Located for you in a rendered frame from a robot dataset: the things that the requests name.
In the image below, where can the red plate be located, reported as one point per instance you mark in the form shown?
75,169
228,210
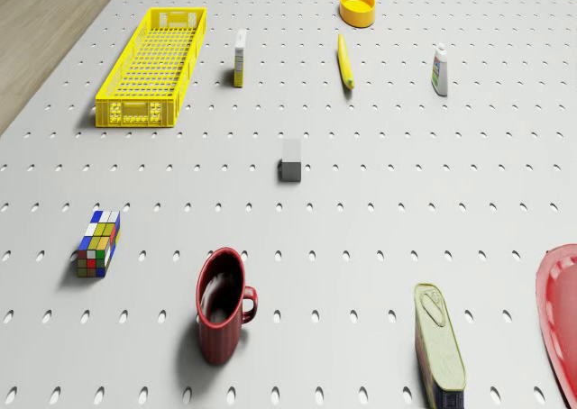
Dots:
561,305

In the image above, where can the yellow bowl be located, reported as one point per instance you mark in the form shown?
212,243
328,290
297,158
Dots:
356,12

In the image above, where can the small white bottle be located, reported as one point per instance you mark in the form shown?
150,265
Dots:
440,75

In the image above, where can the white and yellow box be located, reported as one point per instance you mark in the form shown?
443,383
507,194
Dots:
240,60

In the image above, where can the puzzle cube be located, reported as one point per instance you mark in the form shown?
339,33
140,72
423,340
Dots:
98,244

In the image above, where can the banana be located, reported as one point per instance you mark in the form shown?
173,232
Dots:
345,62

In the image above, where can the grey cube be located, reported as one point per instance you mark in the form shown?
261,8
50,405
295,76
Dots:
290,163

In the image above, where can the flat-sided can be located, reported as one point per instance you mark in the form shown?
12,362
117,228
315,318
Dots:
439,346

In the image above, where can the red mug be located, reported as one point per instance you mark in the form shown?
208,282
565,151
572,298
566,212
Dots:
221,332

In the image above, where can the yellow basket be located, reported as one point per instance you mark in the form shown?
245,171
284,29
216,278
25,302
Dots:
130,114

